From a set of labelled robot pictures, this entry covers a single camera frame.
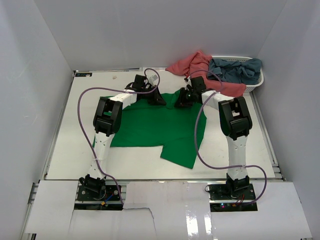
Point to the white plastic laundry basket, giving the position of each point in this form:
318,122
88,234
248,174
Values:
249,88

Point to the salmon pink t shirt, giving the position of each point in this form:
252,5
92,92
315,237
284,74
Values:
197,65

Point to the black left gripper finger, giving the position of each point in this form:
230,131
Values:
161,101
153,98

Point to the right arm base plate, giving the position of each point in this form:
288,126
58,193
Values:
221,199

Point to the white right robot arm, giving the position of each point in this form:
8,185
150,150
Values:
235,123

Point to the black label sticker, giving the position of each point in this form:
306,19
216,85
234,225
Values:
83,74

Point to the dark blue t shirt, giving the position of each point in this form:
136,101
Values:
238,72

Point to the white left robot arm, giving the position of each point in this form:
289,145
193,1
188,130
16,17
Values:
108,116

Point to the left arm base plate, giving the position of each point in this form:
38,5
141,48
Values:
97,194

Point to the green t shirt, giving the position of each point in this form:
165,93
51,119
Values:
172,129

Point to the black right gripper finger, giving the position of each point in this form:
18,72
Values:
187,103
178,102

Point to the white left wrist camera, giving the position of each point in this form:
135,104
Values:
152,79

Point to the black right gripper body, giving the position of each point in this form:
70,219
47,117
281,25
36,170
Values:
189,95

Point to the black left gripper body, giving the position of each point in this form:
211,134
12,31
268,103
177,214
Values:
150,89

